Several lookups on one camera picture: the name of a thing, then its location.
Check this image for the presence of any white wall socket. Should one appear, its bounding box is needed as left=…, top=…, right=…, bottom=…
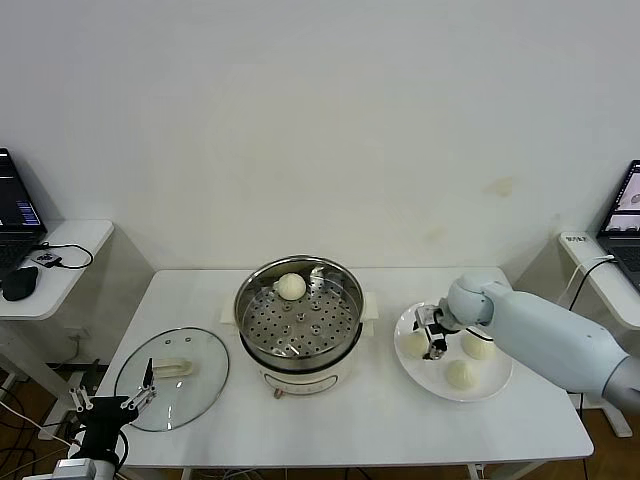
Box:
left=67, top=327, right=91, bottom=359

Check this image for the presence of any glass lid with cream handle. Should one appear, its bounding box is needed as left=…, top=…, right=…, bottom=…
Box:
left=113, top=326, right=231, bottom=433

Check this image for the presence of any thin black desk cable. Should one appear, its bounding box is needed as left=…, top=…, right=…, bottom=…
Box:
left=37, top=242, right=95, bottom=271

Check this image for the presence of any white side desk with label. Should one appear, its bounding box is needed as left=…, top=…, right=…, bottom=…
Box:
left=557, top=232, right=640, bottom=439

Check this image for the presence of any stainless steel steamer basket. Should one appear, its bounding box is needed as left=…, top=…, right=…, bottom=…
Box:
left=234, top=255, right=365, bottom=369

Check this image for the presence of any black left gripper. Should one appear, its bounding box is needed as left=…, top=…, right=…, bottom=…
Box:
left=68, top=357, right=158, bottom=460

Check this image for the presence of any white floor cable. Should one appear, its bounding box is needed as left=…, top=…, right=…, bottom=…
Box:
left=0, top=399, right=76, bottom=446

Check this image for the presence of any black floor cable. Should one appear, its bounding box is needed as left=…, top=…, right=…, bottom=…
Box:
left=0, top=384, right=69, bottom=480

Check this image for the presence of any black computer mouse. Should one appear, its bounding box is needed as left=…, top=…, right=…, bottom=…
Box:
left=2, top=265, right=40, bottom=302

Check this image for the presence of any grey laptop with bright screen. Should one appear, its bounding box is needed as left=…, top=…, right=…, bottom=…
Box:
left=595, top=159, right=640, bottom=296

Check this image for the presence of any cream electric cooking pot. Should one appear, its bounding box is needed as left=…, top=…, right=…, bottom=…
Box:
left=221, top=289, right=381, bottom=401

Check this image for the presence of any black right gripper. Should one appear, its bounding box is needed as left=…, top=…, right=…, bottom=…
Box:
left=411, top=298, right=459, bottom=362

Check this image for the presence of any black laptop with dark screen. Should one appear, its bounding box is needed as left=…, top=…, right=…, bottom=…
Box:
left=0, top=147, right=49, bottom=284

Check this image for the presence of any white charging cable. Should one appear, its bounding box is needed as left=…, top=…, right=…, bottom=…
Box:
left=557, top=254, right=616, bottom=311

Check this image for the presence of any black power adapter cable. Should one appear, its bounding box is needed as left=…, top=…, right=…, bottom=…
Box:
left=567, top=257, right=616, bottom=411

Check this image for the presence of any white steamed baozi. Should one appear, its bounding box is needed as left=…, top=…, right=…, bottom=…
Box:
left=275, top=272, right=307, bottom=302
left=444, top=358, right=479, bottom=390
left=460, top=329, right=497, bottom=361
left=402, top=332, right=431, bottom=360

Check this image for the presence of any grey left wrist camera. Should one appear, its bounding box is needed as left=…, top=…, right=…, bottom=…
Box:
left=51, top=458, right=97, bottom=480

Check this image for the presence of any white round plate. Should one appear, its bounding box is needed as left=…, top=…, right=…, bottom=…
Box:
left=393, top=298, right=514, bottom=404

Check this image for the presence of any white side desk with mouse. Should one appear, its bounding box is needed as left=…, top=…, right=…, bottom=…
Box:
left=0, top=219, right=115, bottom=411

